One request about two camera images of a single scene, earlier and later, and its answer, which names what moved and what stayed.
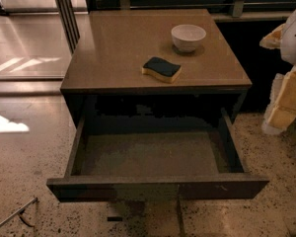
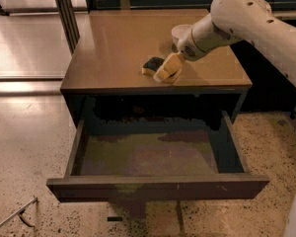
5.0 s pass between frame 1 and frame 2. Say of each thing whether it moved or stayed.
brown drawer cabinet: stayed
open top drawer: stayed
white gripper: moved
